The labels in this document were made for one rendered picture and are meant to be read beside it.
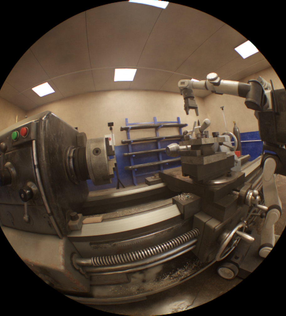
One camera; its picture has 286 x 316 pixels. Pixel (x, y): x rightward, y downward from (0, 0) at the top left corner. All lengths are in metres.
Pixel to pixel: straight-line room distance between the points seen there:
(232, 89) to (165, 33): 2.22
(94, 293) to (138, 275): 0.30
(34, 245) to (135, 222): 0.46
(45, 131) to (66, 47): 2.50
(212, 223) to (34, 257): 0.72
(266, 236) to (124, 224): 1.03
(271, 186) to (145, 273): 0.93
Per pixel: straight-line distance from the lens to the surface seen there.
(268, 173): 0.82
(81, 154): 0.55
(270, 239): 1.13
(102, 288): 0.82
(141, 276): 0.80
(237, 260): 1.14
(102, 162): 0.48
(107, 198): 0.77
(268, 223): 0.97
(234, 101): 5.13
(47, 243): 0.53
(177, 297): 1.15
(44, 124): 0.44
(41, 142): 0.43
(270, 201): 0.93
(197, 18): 2.73
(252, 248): 1.32
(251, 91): 0.68
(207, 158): 0.45
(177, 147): 0.67
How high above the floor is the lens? 1.12
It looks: 4 degrees down
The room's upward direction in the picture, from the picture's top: 8 degrees counter-clockwise
